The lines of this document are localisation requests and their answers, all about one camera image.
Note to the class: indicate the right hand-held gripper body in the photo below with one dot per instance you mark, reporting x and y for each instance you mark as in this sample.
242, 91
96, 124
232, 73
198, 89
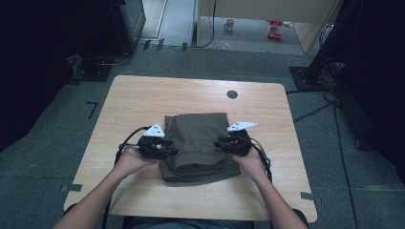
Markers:
238, 141

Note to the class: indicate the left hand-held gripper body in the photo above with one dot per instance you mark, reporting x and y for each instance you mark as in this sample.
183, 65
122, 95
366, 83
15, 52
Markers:
152, 143

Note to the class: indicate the olive green shorts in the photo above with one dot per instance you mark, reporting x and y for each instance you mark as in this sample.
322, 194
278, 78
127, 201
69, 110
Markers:
199, 149

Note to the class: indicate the person's right hand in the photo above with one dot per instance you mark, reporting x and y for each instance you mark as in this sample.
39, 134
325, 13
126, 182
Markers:
251, 163

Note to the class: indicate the person's left hand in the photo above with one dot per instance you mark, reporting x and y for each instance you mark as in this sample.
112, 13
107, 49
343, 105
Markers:
133, 162

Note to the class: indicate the dark round table grommet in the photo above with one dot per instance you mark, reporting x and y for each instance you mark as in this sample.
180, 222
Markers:
232, 94

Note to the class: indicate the person's dark trousers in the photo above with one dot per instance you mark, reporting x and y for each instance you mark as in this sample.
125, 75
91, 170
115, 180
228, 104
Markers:
191, 224

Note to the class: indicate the grey floor tape patch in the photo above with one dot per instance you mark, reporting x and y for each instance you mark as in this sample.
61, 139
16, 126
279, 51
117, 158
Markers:
71, 187
310, 197

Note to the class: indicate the black metal stand with flat base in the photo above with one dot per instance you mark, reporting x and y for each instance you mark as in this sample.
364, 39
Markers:
92, 71

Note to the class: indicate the short black tape strip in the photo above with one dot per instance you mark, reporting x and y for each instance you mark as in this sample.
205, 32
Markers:
160, 44
184, 47
146, 44

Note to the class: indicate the red toy car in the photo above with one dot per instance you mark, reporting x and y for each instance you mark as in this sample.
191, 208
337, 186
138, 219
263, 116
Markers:
274, 36

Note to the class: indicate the white mug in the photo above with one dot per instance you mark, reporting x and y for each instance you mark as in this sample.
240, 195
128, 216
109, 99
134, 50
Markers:
229, 24

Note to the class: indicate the dark cabinet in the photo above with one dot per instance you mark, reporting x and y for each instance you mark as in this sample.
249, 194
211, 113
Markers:
132, 22

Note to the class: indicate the small red object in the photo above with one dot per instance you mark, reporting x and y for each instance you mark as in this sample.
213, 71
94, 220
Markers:
274, 23

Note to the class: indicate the light wooden desk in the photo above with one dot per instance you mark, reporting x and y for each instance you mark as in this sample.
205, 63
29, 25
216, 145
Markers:
270, 8

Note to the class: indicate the black curtain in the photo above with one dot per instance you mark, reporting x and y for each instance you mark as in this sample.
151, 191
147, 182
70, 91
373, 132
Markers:
31, 63

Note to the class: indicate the black metal stand with slanted post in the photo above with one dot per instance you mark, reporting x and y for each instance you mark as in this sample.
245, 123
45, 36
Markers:
305, 78

